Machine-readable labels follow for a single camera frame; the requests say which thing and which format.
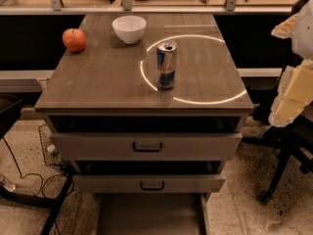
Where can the drawer black handle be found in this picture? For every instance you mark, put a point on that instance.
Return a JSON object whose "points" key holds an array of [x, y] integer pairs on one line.
{"points": [[146, 186], [147, 149]]}

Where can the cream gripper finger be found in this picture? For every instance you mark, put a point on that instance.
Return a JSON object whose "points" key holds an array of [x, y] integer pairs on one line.
{"points": [[284, 29]]}

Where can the middle drawer black handle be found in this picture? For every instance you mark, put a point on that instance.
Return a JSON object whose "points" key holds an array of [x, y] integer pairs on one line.
{"points": [[146, 186]]}

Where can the open bottom drawer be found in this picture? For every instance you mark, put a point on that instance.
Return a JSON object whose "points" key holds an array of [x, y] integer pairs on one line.
{"points": [[151, 214]]}

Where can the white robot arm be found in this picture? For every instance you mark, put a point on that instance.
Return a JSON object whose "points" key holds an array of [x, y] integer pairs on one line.
{"points": [[302, 33]]}

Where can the wire mesh basket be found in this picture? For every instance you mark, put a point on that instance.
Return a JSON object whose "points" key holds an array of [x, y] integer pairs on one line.
{"points": [[51, 155]]}

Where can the white bowl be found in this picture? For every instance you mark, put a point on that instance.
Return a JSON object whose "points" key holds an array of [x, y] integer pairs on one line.
{"points": [[129, 29]]}

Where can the red apple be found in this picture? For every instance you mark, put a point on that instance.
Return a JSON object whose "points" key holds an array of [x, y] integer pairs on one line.
{"points": [[74, 39]]}

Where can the top drawer black handle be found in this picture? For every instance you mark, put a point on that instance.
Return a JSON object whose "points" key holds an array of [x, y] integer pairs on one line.
{"points": [[147, 149]]}

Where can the metal rail frame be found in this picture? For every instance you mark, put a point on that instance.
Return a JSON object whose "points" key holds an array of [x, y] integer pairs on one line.
{"points": [[73, 7]]}

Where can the grey drawer cabinet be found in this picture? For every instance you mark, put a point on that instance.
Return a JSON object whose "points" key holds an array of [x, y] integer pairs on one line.
{"points": [[100, 101]]}

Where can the redbull can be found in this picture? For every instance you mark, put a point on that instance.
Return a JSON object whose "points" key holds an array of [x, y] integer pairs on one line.
{"points": [[166, 56]]}

